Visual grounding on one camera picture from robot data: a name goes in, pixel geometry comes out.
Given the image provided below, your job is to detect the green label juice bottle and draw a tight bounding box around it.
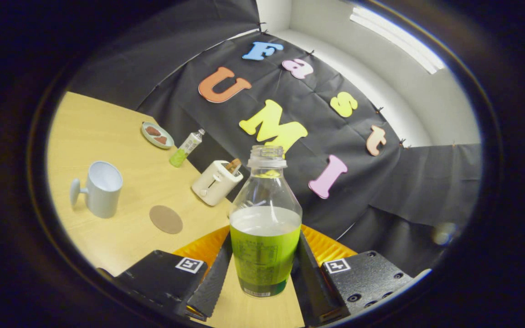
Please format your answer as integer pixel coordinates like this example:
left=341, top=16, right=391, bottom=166
left=229, top=145, right=303, bottom=298

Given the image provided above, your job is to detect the small green drink bottle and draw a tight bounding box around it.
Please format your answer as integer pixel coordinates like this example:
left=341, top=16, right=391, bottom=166
left=169, top=128, right=206, bottom=168

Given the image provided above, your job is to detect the ceiling light panel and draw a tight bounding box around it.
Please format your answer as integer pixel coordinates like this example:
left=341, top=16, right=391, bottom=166
left=349, top=5, right=448, bottom=75

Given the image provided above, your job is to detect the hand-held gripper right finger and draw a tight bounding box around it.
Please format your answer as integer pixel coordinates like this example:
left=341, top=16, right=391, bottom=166
left=292, top=224, right=413, bottom=326

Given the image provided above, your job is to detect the wooden table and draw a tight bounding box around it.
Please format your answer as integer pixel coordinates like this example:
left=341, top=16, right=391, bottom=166
left=46, top=91, right=306, bottom=328

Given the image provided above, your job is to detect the black backdrop cloth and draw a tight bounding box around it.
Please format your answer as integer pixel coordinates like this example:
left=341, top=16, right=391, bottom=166
left=69, top=0, right=482, bottom=278

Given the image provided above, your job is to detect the round brown coaster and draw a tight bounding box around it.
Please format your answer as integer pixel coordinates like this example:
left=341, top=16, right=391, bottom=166
left=149, top=205, right=184, bottom=235

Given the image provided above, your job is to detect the pale green plate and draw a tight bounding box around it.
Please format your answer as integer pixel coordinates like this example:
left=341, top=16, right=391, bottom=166
left=141, top=121, right=175, bottom=150

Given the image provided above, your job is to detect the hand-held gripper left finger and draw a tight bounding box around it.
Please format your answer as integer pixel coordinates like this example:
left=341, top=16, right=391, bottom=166
left=116, top=225, right=233, bottom=322

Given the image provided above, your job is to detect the cream toaster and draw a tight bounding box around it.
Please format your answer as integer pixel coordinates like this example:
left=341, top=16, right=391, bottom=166
left=191, top=160, right=244, bottom=206

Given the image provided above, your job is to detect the pale blue cup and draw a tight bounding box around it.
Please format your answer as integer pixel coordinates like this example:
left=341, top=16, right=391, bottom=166
left=70, top=161, right=124, bottom=219

